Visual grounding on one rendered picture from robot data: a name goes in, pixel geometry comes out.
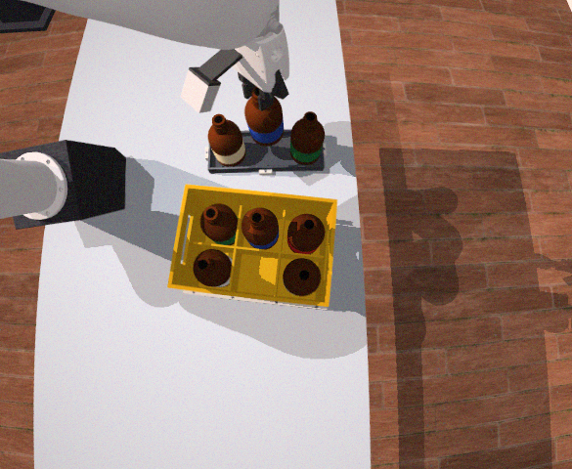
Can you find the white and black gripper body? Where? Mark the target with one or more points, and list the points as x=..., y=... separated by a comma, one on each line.
x=261, y=58

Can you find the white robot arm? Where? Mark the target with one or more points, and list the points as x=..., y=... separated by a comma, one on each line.
x=34, y=185

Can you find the brown bottle with cream label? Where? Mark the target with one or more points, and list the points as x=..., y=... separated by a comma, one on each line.
x=226, y=141

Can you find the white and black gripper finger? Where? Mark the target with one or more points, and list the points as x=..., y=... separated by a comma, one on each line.
x=247, y=86
x=281, y=92

